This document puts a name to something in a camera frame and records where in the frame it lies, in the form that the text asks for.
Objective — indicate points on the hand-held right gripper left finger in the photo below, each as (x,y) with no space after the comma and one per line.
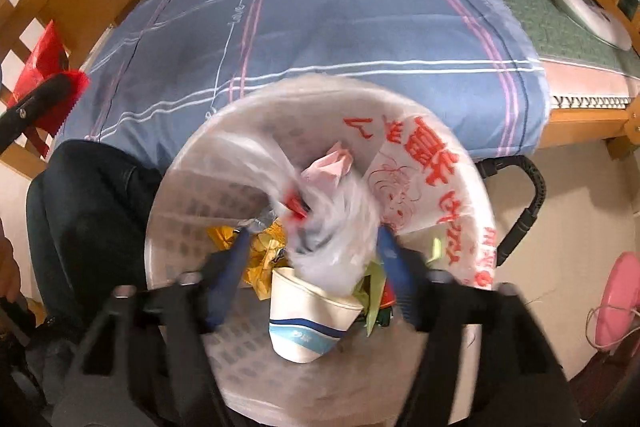
(230,277)

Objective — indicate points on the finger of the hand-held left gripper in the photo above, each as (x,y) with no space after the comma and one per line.
(30,107)

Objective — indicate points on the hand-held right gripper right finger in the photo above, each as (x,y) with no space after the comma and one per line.
(395,272)

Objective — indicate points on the light green wrapper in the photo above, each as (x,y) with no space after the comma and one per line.
(370,292)

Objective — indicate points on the yellow snack bag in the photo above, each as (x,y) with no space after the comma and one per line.
(260,257)

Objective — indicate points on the red snack wrapper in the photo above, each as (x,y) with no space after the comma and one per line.
(45,52)

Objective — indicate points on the white plastic bag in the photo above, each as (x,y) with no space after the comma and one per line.
(330,237)

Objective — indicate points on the white blue paper cup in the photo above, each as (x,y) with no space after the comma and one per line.
(305,312)

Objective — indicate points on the white bin liner red print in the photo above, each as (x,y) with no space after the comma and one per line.
(425,167)

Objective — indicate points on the pink tissue packet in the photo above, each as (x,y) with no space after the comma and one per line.
(327,167)

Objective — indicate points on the person's left forearm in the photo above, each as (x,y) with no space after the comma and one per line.
(6,267)

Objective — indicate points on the pink plastic object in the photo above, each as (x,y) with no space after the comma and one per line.
(622,297)

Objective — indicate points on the blue checked blanket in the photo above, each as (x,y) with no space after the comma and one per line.
(350,22)

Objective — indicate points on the white patterned mattress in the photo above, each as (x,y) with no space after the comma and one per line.
(585,82)

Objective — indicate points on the white mite vacuum cleaner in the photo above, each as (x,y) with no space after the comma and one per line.
(590,14)

